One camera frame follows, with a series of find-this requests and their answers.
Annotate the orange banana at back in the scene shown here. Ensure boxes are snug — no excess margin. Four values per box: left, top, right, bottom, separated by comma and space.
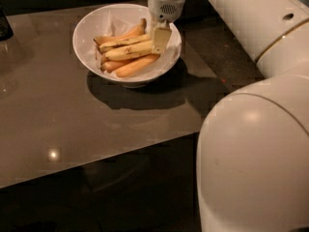
94, 18, 147, 45

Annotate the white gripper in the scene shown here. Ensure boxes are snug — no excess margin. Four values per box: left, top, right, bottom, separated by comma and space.
148, 0, 185, 54

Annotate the white ceramic bowl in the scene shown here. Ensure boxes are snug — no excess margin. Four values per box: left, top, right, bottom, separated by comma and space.
72, 4, 182, 88

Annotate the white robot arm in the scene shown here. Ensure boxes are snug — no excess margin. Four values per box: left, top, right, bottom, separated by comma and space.
196, 0, 309, 232

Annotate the dark object at table corner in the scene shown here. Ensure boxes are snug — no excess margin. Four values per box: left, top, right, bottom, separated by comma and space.
0, 5, 14, 41

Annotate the orange banana at front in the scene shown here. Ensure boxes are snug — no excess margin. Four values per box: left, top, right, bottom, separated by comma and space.
115, 54, 159, 78

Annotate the large yellow banana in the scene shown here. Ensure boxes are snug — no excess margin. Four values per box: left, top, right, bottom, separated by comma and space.
104, 41, 153, 61

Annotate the small orange banana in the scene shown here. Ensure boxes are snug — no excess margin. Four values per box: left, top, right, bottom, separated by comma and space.
100, 56, 130, 73

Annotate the white paper bowl liner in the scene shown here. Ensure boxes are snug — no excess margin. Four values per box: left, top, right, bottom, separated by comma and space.
94, 14, 182, 83

